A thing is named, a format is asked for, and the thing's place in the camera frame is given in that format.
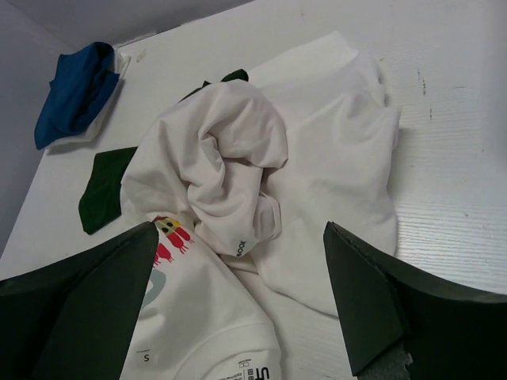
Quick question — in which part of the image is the folded white t shirt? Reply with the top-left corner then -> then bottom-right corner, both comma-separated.
46,44 -> 132,149

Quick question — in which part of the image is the cream white t shirt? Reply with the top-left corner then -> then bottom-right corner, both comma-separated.
120,80 -> 288,257

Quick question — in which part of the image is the white printed graphic t shirt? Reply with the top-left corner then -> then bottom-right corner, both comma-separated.
120,215 -> 282,379

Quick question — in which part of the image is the dark green t shirt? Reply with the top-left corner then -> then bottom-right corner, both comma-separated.
78,69 -> 250,234

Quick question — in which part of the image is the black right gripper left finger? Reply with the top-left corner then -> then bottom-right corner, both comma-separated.
1,222 -> 158,379

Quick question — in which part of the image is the folded blue t shirt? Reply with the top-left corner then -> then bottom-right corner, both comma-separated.
33,41 -> 122,151

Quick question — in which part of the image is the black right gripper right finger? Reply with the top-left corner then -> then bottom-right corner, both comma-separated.
323,222 -> 506,379

